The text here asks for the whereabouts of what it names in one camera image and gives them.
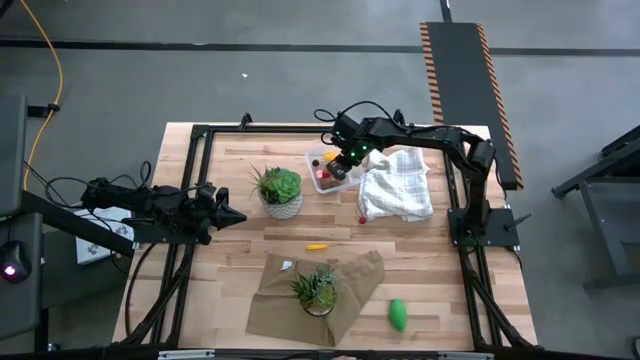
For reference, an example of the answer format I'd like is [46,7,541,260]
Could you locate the green succulent in white pot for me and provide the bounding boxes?
[248,164,304,221]

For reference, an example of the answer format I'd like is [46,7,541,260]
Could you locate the black cable clamp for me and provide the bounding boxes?
[27,102,61,119]

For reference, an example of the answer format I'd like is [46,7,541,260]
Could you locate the grey panel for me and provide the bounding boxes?
[0,94,29,217]

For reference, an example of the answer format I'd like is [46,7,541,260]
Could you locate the white checked towel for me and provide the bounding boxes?
[357,147,435,224]

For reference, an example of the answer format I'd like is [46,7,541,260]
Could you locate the yellow cable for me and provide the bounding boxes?
[18,0,64,191]

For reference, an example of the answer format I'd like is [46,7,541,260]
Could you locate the mixed succulents in black pot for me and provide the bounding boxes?
[289,266,340,318]

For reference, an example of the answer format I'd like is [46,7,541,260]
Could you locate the green cucumber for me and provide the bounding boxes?
[388,298,409,333]

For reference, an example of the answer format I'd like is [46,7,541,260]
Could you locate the black floor mat striped edges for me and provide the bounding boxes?
[418,20,524,191]

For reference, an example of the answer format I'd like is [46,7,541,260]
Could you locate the white box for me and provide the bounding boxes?
[73,207,135,266]

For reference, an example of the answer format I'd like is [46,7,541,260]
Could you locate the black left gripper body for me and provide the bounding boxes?
[194,185,231,246]

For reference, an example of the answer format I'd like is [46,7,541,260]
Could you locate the clear plastic tupperware container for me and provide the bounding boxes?
[304,144,366,195]

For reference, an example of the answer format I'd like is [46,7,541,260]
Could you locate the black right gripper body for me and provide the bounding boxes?
[338,140,375,169]

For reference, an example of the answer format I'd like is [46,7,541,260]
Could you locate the black aluminium rig frame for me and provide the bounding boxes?
[112,108,539,360]

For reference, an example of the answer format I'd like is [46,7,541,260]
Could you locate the grey metal cart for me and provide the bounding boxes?
[551,124,640,291]

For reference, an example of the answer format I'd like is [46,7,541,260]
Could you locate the black diagonal support beam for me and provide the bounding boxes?
[19,192,136,257]

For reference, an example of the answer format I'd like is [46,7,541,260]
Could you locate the tan cloth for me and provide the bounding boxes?
[244,249,386,348]

